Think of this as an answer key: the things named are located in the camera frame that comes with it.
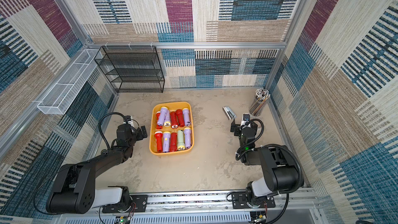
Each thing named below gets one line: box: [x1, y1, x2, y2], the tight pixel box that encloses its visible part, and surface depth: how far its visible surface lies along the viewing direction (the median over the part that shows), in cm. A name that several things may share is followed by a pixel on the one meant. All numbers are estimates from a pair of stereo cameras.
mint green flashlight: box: [177, 129, 186, 151], surface depth 93 cm
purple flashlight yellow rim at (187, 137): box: [183, 127, 192, 149], surface depth 93 cm
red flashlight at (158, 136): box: [154, 131, 164, 153], surface depth 93 cm
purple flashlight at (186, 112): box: [182, 107, 191, 126], surface depth 104 cm
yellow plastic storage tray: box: [149, 101, 195, 156], surface depth 96 cm
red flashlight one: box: [175, 108, 186, 128], surface depth 104 cm
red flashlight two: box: [169, 111, 179, 130], surface depth 101 cm
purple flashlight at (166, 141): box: [162, 131, 172, 153], surface depth 92 cm
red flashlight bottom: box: [169, 132, 178, 152], surface depth 92 cm
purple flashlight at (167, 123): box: [163, 109, 172, 128], surface depth 101 cm
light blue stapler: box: [222, 105, 237, 121], surface depth 107 cm
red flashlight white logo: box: [155, 110, 163, 130], surface depth 100 cm
